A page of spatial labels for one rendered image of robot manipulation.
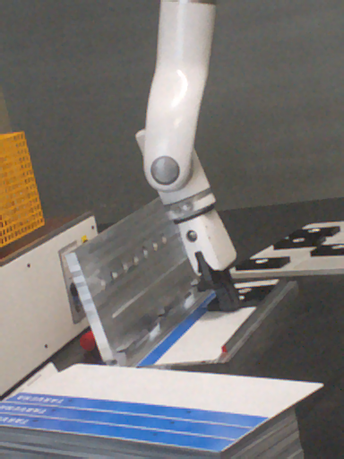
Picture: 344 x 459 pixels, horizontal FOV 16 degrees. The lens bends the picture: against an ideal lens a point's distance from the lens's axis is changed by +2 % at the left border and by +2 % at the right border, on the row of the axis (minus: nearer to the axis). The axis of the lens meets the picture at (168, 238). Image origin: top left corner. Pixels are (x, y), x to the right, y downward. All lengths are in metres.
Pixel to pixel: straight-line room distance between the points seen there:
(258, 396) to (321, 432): 0.18
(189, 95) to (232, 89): 2.45
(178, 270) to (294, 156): 2.22
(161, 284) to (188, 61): 0.38
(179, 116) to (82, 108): 2.76
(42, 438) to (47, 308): 0.67
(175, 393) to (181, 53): 0.71
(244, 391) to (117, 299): 0.58
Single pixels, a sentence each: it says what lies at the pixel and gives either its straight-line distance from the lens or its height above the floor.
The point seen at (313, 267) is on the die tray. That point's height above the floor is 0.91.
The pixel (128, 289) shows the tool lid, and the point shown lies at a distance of 1.97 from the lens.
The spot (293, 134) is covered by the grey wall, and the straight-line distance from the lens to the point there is 4.32.
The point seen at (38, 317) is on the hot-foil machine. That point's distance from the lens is 2.04.
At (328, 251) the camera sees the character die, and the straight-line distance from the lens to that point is 2.39.
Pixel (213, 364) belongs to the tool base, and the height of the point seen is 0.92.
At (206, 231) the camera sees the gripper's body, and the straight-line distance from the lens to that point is 1.98.
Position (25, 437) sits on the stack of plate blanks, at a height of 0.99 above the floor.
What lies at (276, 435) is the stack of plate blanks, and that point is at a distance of 1.30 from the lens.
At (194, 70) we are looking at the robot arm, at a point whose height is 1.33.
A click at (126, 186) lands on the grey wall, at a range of 4.63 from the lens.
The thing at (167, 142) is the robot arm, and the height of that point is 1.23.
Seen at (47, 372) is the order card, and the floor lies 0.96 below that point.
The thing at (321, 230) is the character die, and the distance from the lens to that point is 2.59.
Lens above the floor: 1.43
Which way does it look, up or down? 10 degrees down
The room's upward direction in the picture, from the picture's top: 11 degrees counter-clockwise
